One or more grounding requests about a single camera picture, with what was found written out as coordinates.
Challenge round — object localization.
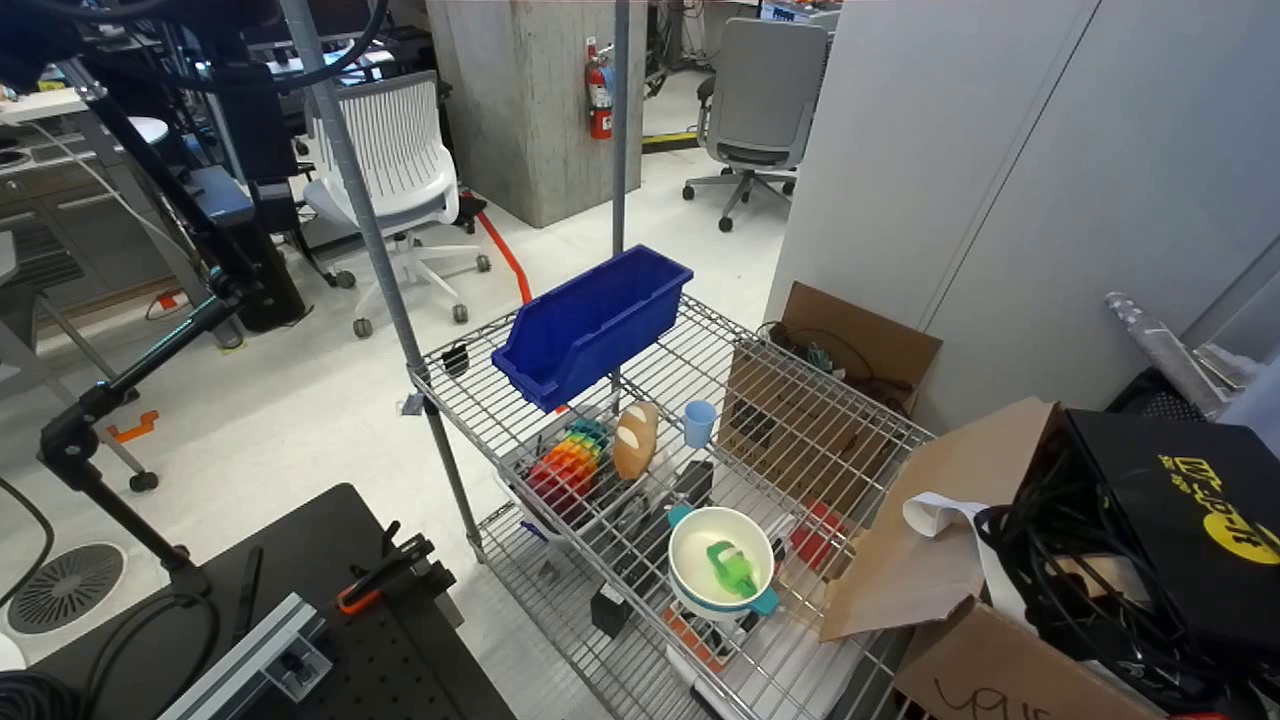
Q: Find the aluminium extrusion rail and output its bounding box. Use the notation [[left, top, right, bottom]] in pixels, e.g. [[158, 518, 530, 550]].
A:
[[158, 591, 336, 720]]

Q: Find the large brown cardboard box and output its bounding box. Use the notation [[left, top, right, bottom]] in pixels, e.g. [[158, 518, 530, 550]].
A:
[[817, 396, 1176, 720]]

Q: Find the grey office chair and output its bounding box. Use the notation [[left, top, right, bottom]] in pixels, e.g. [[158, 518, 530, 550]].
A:
[[680, 10, 837, 235]]

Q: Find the small orange floor bracket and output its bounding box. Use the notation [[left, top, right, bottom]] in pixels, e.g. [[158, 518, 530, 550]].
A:
[[106, 409, 166, 448]]

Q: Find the rainbow stacking ring toy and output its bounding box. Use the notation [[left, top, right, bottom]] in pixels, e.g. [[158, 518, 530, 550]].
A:
[[524, 413, 618, 518]]

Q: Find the small green object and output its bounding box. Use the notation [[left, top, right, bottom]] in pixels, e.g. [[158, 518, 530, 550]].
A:
[[700, 534, 761, 599]]

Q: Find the black camera stand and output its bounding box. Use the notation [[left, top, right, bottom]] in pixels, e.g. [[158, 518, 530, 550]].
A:
[[38, 292, 243, 604]]

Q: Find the blue plastic bin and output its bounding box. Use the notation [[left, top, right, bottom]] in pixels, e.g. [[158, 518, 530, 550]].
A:
[[488, 238, 696, 414]]

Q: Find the orange hose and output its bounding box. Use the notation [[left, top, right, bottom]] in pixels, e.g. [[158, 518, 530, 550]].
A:
[[473, 205, 537, 306]]

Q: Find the orange white box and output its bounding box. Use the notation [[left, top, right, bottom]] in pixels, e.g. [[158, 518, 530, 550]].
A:
[[655, 599, 738, 674]]

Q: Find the light blue cup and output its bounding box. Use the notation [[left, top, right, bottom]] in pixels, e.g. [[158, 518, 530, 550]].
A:
[[680, 396, 722, 452]]

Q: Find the orange black clamp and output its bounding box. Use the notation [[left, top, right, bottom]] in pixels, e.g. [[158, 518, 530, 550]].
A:
[[333, 518, 465, 623]]

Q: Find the white paper sheet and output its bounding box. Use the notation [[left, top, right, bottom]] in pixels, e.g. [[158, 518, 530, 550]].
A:
[[901, 491, 994, 548]]

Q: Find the red fire extinguisher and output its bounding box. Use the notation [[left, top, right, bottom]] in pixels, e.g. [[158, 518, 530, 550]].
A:
[[582, 36, 622, 142]]

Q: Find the white bowl teal rim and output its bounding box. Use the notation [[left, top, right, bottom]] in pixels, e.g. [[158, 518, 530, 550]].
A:
[[666, 504, 783, 619]]

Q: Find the black equipment stand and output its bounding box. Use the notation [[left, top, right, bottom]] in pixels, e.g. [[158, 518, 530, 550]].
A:
[[78, 0, 314, 334]]

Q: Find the white office chair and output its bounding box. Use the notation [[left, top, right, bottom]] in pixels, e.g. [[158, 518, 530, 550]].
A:
[[293, 69, 496, 338]]

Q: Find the black bag yellow print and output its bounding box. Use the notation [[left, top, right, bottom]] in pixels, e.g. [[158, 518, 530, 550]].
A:
[[1055, 403, 1280, 655]]

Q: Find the open flat cardboard box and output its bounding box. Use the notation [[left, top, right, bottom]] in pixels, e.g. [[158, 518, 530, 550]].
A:
[[766, 281, 946, 420]]

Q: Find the round grey floor grate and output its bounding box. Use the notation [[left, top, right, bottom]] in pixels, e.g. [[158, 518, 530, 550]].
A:
[[6, 538, 129, 637]]

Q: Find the brown bread loaf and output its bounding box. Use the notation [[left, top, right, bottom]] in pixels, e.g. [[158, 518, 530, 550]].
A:
[[610, 398, 666, 482]]

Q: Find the metal wire shelf cart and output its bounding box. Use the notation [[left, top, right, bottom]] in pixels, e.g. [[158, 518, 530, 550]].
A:
[[275, 0, 935, 720]]

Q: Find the red block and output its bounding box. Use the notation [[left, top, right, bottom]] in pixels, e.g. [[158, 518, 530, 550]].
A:
[[787, 500, 851, 579]]

